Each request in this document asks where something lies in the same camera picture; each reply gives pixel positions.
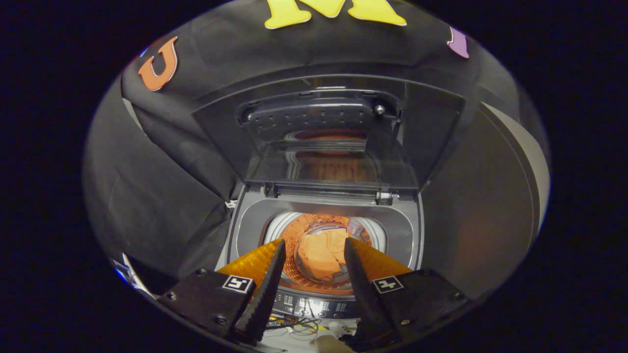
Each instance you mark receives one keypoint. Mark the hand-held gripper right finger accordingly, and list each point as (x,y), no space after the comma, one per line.
(363,294)

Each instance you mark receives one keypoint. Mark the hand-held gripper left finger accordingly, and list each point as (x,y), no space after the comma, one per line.
(265,299)

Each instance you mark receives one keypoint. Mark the orange polo shirt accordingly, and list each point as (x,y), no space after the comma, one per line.
(319,255)

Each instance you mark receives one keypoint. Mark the dark washing machine lid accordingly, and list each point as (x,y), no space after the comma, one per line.
(221,122)

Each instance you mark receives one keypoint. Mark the beige cabinet with dark top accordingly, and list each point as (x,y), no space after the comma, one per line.
(481,206)

